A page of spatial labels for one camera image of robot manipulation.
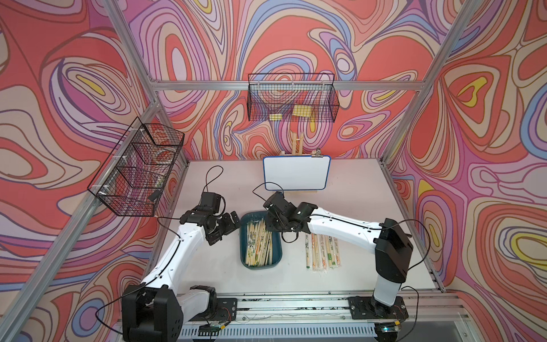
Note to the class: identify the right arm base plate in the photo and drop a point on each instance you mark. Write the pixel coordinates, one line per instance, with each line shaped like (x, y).
(367, 308)

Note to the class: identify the wooden easel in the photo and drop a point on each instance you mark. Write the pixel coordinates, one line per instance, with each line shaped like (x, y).
(296, 145)

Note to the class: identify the black wire basket left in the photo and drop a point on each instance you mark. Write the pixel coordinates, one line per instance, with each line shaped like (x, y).
(132, 180)

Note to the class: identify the red print chopstick pack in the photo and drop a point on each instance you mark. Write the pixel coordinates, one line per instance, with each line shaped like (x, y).
(336, 251)

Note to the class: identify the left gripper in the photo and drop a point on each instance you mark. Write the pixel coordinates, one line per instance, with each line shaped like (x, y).
(228, 226)

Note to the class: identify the panda print chopstick pack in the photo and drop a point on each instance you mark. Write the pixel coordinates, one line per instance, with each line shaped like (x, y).
(332, 247)

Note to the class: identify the white board blue frame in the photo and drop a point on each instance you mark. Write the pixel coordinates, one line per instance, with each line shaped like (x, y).
(296, 173)

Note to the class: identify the teal storage box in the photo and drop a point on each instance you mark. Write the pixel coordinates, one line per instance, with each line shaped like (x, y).
(259, 248)

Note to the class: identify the green label chopstick pack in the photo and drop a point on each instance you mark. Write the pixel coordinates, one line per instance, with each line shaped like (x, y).
(328, 252)

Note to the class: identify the yellow note large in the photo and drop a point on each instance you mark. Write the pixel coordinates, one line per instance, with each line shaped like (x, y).
(302, 111)

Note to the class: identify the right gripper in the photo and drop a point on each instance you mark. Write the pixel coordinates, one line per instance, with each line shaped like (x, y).
(268, 221)

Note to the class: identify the red green chopstick pack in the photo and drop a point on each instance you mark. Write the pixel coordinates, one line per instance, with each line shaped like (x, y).
(316, 253)

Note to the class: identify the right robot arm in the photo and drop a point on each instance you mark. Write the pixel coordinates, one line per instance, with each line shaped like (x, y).
(386, 240)

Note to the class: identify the black wire basket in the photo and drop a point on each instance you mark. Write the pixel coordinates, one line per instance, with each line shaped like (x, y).
(270, 93)
(132, 180)

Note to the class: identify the metal binder clip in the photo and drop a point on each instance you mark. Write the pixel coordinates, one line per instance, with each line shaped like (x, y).
(316, 153)

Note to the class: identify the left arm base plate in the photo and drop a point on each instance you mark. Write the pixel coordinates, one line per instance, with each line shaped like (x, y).
(223, 310)

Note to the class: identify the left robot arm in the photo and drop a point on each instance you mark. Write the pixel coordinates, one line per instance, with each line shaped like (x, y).
(153, 310)

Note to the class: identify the yellow note small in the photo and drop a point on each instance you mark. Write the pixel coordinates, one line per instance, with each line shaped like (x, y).
(276, 117)

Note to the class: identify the black wire basket back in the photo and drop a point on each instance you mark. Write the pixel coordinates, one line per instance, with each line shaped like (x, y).
(270, 93)

